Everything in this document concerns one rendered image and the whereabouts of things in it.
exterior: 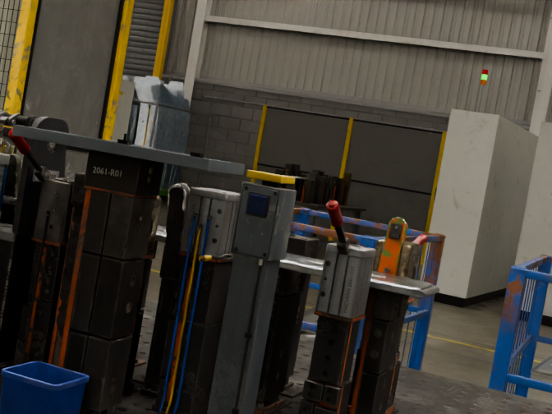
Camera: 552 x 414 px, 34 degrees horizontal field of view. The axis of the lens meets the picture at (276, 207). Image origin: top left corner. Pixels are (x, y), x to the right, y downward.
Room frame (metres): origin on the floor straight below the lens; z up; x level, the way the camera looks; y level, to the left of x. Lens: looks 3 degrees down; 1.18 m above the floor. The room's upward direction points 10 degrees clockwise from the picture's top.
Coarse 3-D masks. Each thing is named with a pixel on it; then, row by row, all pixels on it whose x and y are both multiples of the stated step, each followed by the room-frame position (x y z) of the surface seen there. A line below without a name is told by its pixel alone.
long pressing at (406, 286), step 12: (156, 240) 1.76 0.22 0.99; (288, 264) 1.66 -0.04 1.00; (300, 264) 1.65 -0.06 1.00; (312, 264) 1.70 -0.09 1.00; (372, 276) 1.68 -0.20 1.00; (384, 276) 1.71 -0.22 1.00; (396, 276) 1.75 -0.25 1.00; (384, 288) 1.59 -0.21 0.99; (396, 288) 1.59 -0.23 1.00; (408, 288) 1.58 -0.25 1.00; (420, 288) 1.61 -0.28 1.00; (432, 288) 1.67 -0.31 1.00
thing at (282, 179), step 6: (246, 174) 1.41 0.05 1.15; (252, 174) 1.40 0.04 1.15; (258, 174) 1.40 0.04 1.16; (264, 174) 1.39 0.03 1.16; (270, 174) 1.39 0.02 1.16; (276, 174) 1.40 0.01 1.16; (264, 180) 1.39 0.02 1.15; (270, 180) 1.39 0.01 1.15; (276, 180) 1.39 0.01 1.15; (282, 180) 1.39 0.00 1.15; (288, 180) 1.41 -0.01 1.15; (294, 180) 1.43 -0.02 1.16; (276, 186) 1.41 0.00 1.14
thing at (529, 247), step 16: (544, 128) 9.14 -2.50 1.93; (544, 144) 9.13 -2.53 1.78; (544, 160) 9.12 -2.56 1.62; (544, 176) 9.11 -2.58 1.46; (528, 192) 9.16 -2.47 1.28; (544, 192) 9.10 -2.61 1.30; (528, 208) 9.14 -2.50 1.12; (544, 208) 9.09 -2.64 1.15; (528, 224) 9.13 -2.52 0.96; (544, 224) 9.08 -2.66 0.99; (528, 240) 9.12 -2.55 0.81; (544, 240) 9.07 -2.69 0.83; (528, 256) 9.11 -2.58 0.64; (528, 288) 9.09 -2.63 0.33; (528, 304) 9.08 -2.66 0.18; (544, 320) 9.05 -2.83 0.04
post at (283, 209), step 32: (256, 192) 1.39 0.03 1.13; (288, 192) 1.40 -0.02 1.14; (256, 224) 1.39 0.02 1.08; (288, 224) 1.43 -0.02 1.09; (256, 256) 1.39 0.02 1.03; (256, 288) 1.38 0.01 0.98; (224, 320) 1.40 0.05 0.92; (256, 320) 1.39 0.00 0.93; (224, 352) 1.40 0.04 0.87; (256, 352) 1.40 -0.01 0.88; (224, 384) 1.40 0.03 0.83; (256, 384) 1.43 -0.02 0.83
